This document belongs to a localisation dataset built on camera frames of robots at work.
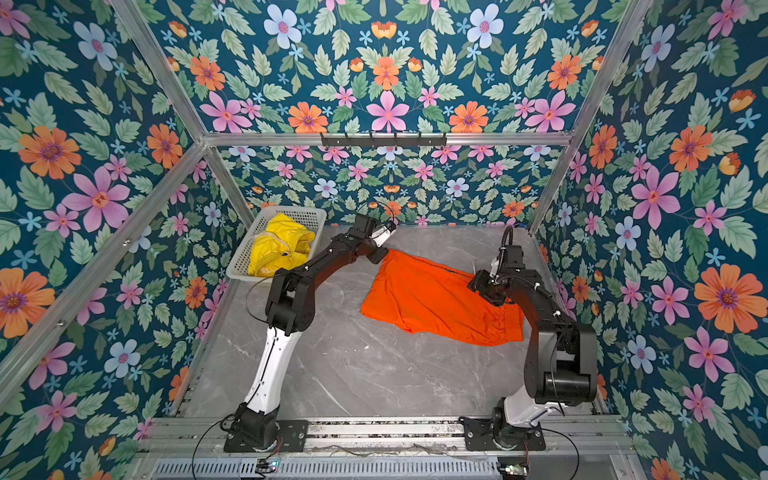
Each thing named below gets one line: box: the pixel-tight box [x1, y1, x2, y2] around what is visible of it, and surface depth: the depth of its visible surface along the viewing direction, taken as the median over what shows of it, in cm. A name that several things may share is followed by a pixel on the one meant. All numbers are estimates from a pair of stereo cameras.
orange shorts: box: [361, 249, 525, 346], surface depth 98 cm
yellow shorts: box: [248, 213, 316, 277], surface depth 104 cm
